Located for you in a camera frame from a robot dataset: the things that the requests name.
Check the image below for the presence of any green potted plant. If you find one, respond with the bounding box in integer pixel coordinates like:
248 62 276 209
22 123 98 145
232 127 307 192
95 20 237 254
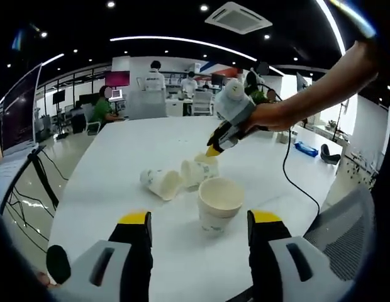
243 84 270 106

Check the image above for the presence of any large dark monitor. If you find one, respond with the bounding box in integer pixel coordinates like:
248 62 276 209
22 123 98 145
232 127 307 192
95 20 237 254
0 62 43 155

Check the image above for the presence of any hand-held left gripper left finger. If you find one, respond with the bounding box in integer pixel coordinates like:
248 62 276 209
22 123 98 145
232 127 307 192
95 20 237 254
48 210 153 302

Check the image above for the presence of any person's right hand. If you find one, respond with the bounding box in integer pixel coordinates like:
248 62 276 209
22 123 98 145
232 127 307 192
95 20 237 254
245 102 295 132

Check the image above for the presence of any black curved object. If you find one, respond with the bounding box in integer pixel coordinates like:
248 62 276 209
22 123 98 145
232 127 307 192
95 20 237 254
320 143 342 164

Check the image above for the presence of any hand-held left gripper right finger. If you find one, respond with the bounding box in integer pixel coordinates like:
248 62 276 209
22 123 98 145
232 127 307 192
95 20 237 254
247 210 355 302

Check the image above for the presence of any blue packet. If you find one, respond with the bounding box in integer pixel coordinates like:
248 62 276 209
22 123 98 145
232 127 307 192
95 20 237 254
294 140 319 157

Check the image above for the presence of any grey mesh office chair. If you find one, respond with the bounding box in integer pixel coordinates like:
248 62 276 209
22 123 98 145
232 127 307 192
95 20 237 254
303 184 377 282

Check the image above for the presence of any pink wall screen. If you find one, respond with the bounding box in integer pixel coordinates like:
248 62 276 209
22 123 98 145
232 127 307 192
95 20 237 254
105 70 130 87

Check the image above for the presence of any long straight ceiling light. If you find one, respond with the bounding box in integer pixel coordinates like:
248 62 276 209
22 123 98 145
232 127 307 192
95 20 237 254
316 0 347 56

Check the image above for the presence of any single white paper cup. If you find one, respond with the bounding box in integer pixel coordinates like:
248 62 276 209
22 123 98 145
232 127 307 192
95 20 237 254
197 177 245 237

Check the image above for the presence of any white table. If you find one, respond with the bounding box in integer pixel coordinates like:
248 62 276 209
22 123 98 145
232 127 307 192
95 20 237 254
47 115 352 302

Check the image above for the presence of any white mesh chair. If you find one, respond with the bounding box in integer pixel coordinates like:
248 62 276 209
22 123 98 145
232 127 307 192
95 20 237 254
83 103 103 136

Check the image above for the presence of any grey chair back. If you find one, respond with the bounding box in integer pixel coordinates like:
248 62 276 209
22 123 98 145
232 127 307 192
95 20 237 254
127 89 167 120

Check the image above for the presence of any white office chair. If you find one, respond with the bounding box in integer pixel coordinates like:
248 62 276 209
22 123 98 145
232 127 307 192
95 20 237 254
192 91 214 116

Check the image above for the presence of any curved ceiling light strip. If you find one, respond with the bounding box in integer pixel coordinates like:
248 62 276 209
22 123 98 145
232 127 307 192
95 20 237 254
109 36 286 76

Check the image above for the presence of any ceiling air conditioner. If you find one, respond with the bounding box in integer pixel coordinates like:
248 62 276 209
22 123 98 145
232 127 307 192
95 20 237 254
204 1 274 35

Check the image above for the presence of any pile of white paper cups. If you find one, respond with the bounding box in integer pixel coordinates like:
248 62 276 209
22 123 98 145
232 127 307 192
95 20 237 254
139 151 220 201

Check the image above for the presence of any black monitor stand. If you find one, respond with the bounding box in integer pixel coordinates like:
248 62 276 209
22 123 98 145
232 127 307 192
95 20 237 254
0 146 60 215

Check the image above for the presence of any black oval pad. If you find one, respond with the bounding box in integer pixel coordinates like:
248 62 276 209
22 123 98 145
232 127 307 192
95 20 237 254
46 245 72 284

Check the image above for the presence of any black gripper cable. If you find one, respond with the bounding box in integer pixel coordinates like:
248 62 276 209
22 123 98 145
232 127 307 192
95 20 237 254
282 127 321 218

